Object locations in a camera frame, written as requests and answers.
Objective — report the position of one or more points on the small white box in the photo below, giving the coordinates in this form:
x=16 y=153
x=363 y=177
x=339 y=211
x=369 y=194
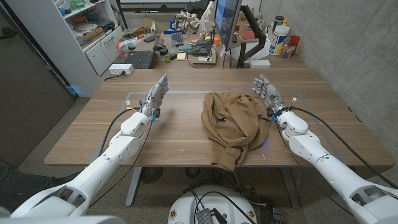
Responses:
x=259 y=63

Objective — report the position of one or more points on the white shelf cabinet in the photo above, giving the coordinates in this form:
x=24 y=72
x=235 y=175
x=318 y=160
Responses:
x=56 y=40

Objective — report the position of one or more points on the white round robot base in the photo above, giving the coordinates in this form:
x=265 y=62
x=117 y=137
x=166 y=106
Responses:
x=186 y=205

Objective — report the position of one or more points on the white power strip box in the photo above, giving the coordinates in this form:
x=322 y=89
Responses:
x=120 y=69

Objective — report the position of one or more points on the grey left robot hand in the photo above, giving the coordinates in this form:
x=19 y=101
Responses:
x=154 y=98

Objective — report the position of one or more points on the white robot torso edge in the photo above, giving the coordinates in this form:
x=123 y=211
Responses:
x=62 y=220

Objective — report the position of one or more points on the beige plaid cloth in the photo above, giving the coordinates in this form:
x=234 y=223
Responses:
x=186 y=21

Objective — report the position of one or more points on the black tumbler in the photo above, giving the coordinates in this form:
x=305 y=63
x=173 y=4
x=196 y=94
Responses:
x=278 y=21

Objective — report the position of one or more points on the red cup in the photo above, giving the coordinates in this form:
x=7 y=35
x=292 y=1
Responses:
x=295 y=40

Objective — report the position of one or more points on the grey metal table leg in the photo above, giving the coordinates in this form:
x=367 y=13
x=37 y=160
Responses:
x=133 y=186
x=290 y=186

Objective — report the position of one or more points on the black round fan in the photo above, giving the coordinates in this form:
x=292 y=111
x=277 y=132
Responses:
x=151 y=175

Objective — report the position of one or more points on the red book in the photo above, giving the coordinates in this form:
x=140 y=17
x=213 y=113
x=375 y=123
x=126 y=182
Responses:
x=247 y=35

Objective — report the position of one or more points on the black smartphone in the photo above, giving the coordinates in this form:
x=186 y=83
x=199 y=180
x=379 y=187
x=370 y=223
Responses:
x=151 y=38

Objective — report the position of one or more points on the white wipes canister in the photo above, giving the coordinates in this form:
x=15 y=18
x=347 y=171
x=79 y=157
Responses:
x=278 y=40

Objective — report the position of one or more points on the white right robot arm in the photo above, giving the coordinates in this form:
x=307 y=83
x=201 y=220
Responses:
x=326 y=165

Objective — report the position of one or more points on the black keyboard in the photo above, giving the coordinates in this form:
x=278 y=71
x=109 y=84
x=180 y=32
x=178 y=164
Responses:
x=140 y=59

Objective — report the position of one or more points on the tan brown jacket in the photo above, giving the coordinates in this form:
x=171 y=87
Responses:
x=233 y=124

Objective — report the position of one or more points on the dark compact keyboard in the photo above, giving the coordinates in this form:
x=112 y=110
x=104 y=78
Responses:
x=177 y=39

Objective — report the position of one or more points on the black computer monitor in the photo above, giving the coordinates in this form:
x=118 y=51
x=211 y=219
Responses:
x=225 y=18

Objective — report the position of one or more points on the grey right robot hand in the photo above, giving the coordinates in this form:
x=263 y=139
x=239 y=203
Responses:
x=270 y=93

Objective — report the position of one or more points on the teal case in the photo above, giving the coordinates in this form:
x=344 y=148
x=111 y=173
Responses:
x=185 y=48

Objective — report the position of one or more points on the black router with antennas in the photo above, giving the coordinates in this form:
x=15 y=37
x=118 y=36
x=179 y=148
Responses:
x=202 y=48

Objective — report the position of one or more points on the orange block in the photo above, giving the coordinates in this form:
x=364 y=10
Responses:
x=216 y=41

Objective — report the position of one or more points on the white fabric bag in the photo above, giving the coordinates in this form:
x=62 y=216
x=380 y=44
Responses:
x=206 y=18

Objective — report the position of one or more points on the yellow sticky notes pad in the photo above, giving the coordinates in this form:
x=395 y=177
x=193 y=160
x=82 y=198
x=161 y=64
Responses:
x=181 y=56

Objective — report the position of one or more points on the cardboard box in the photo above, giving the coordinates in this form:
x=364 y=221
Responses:
x=90 y=35

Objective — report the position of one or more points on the black computer mouse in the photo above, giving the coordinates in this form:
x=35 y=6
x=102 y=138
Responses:
x=159 y=47

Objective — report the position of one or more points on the silver finned heat sink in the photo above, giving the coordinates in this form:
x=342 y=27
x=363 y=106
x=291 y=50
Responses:
x=204 y=216

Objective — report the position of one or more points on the small green cup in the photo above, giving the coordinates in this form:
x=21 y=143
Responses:
x=167 y=58

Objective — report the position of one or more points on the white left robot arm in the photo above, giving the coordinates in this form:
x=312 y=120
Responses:
x=102 y=168

